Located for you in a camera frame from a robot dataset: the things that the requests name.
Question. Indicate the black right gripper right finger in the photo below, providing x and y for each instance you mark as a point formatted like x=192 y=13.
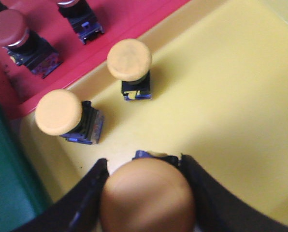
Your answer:
x=217 y=209

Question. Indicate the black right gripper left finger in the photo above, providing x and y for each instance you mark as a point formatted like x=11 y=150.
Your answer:
x=78 y=210

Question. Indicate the yellow push button large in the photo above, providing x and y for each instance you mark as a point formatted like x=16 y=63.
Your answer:
x=147 y=194

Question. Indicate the yellow push button top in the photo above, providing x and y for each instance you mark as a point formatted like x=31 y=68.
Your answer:
x=129 y=61

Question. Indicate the red mushroom push button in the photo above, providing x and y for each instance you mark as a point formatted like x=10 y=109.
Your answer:
x=24 y=46

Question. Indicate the green conveyor belt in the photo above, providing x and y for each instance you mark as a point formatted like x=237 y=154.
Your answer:
x=22 y=194

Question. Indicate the red plastic bin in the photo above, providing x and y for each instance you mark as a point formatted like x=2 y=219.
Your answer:
x=20 y=90

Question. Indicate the yellow plastic tray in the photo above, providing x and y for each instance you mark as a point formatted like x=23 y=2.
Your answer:
x=219 y=81

